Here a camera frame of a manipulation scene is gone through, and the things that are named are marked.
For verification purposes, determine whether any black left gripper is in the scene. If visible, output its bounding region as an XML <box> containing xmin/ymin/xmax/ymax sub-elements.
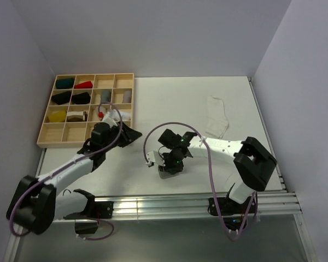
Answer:
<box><xmin>103</xmin><ymin>121</ymin><xmax>142</xmax><ymax>152</ymax></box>

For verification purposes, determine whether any grey sock with black stripes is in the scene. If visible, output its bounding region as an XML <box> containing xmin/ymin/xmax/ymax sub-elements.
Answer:
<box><xmin>158</xmin><ymin>165</ymin><xmax>180</xmax><ymax>179</ymax></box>

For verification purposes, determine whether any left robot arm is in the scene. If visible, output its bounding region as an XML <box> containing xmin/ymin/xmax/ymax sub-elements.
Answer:
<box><xmin>6</xmin><ymin>122</ymin><xmax>142</xmax><ymax>237</ymax></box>

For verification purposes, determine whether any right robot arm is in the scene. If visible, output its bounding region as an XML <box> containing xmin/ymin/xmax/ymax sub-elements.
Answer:
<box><xmin>147</xmin><ymin>129</ymin><xmax>277</xmax><ymax>213</ymax></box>

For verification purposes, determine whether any beige rolled sock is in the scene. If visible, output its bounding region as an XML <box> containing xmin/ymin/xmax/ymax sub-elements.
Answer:
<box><xmin>95</xmin><ymin>106</ymin><xmax>109</xmax><ymax>115</ymax></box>

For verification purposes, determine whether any light grey rolled sock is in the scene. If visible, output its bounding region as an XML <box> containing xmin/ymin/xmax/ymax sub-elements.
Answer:
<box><xmin>122</xmin><ymin>90</ymin><xmax>132</xmax><ymax>104</ymax></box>

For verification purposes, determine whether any white brown rolled sock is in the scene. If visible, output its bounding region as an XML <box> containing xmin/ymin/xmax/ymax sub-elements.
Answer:
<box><xmin>66</xmin><ymin>110</ymin><xmax>88</xmax><ymax>122</ymax></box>

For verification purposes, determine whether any black rolled sock right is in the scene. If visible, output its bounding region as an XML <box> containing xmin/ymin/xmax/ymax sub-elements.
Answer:
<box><xmin>71</xmin><ymin>92</ymin><xmax>91</xmax><ymax>105</ymax></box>

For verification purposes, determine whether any black rolled sock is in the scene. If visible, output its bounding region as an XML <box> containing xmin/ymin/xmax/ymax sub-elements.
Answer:
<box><xmin>51</xmin><ymin>91</ymin><xmax>72</xmax><ymax>105</ymax></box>
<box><xmin>71</xmin><ymin>92</ymin><xmax>91</xmax><ymax>105</ymax></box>

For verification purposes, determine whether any wooden compartment tray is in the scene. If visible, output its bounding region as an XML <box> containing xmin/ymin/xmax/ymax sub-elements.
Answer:
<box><xmin>37</xmin><ymin>73</ymin><xmax>134</xmax><ymax>148</ymax></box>

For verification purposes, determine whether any red rolled sock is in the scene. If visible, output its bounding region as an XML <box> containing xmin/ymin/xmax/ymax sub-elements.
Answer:
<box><xmin>74</xmin><ymin>81</ymin><xmax>93</xmax><ymax>89</ymax></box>

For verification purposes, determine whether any yellow rolled sock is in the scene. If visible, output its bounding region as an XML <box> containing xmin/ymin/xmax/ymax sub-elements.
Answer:
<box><xmin>48</xmin><ymin>111</ymin><xmax>67</xmax><ymax>123</ymax></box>

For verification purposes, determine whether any black rolled sock left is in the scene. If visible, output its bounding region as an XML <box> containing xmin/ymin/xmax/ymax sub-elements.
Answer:
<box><xmin>51</xmin><ymin>91</ymin><xmax>72</xmax><ymax>105</ymax></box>

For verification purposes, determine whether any dark green rolled sock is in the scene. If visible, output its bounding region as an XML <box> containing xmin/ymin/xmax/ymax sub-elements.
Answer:
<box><xmin>55</xmin><ymin>78</ymin><xmax>74</xmax><ymax>90</ymax></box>

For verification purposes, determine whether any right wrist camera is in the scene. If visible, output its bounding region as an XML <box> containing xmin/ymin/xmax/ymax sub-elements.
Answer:
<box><xmin>145</xmin><ymin>151</ymin><xmax>165</xmax><ymax>167</ymax></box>

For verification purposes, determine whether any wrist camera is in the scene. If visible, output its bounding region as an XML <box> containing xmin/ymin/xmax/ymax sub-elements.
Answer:
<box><xmin>98</xmin><ymin>110</ymin><xmax>120</xmax><ymax>128</ymax></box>
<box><xmin>145</xmin><ymin>151</ymin><xmax>165</xmax><ymax>167</ymax></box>

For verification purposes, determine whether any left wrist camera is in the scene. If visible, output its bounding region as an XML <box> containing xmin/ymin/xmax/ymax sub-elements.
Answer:
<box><xmin>98</xmin><ymin>110</ymin><xmax>120</xmax><ymax>128</ymax></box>

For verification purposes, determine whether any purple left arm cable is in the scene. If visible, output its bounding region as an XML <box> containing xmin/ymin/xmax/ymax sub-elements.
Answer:
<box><xmin>9</xmin><ymin>101</ymin><xmax>124</xmax><ymax>241</ymax></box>

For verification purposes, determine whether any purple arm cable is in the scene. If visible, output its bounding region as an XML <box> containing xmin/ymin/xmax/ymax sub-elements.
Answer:
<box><xmin>143</xmin><ymin>122</ymin><xmax>259</xmax><ymax>241</ymax></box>
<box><xmin>9</xmin><ymin>101</ymin><xmax>124</xmax><ymax>241</ymax></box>

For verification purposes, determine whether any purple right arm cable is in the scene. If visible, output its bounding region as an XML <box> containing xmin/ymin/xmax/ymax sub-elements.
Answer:
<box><xmin>143</xmin><ymin>122</ymin><xmax>259</xmax><ymax>241</ymax></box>

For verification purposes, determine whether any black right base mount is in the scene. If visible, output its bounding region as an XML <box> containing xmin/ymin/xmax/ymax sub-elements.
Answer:
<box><xmin>207</xmin><ymin>197</ymin><xmax>251</xmax><ymax>216</ymax></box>

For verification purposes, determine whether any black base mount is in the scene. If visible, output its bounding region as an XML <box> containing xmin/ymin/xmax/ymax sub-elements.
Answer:
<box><xmin>63</xmin><ymin>201</ymin><xmax>114</xmax><ymax>238</ymax></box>
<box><xmin>207</xmin><ymin>197</ymin><xmax>251</xmax><ymax>216</ymax></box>

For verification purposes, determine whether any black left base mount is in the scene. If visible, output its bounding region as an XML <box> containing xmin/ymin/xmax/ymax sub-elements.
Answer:
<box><xmin>63</xmin><ymin>201</ymin><xmax>114</xmax><ymax>238</ymax></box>

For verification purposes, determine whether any aluminium frame rail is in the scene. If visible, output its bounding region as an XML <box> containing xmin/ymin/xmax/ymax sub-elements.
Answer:
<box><xmin>15</xmin><ymin>190</ymin><xmax>303</xmax><ymax>223</ymax></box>

